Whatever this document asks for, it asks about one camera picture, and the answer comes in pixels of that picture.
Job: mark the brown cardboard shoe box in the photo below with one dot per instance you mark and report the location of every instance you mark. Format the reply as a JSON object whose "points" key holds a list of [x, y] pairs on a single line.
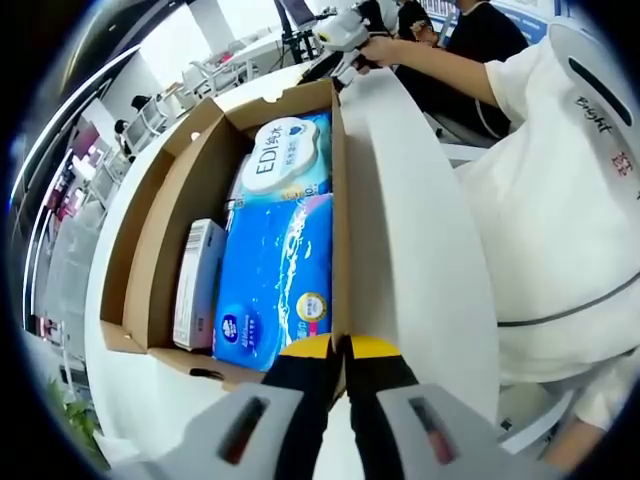
{"points": [[165, 225]]}

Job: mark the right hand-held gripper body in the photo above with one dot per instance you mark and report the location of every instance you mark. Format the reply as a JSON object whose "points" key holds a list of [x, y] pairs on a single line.
{"points": [[345, 30]]}

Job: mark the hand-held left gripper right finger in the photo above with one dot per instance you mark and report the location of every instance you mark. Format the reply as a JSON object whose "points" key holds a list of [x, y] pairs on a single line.
{"points": [[475, 445]]}

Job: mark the dark computer screen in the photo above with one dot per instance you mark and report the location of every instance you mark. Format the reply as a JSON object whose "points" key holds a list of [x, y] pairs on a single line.
{"points": [[302, 10]]}

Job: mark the white printed carton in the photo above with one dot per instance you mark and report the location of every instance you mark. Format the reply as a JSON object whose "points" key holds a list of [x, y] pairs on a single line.
{"points": [[197, 285]]}

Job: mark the person in white shirt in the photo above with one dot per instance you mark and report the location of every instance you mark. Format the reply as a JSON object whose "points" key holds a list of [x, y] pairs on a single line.
{"points": [[550, 225]]}

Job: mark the blue soft tissue pack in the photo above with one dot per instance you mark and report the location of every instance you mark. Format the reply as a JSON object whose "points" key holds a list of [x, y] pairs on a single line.
{"points": [[270, 280]]}

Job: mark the green plant in white pot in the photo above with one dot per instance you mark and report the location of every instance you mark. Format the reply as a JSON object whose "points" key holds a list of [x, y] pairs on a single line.
{"points": [[80, 420]]}

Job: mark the person's right hand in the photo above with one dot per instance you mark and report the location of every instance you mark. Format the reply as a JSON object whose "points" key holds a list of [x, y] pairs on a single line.
{"points": [[380, 50]]}

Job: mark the white wet wipes pack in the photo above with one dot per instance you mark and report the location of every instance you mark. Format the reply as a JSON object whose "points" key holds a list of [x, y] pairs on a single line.
{"points": [[280, 160]]}

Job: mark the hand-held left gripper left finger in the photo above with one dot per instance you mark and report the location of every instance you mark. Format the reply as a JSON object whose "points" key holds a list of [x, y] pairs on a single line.
{"points": [[215, 445]]}

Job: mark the white chest device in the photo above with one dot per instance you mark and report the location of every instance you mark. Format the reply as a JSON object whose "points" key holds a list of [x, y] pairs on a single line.
{"points": [[560, 45]]}

